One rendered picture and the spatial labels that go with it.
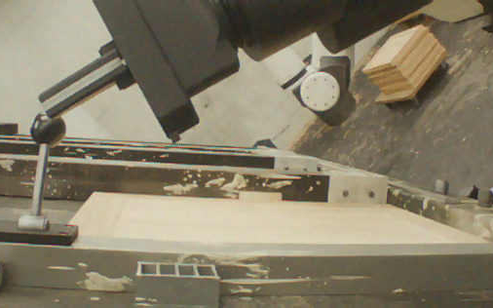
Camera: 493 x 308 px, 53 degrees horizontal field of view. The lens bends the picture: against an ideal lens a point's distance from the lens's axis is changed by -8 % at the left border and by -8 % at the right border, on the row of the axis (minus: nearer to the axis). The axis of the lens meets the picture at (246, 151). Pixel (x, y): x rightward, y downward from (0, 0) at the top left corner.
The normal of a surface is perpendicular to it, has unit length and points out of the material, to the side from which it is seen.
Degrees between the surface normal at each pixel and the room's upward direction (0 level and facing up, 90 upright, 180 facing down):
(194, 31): 90
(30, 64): 90
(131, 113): 90
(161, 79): 90
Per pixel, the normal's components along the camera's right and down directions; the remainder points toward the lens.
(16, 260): 0.17, 0.06
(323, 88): -0.07, 0.31
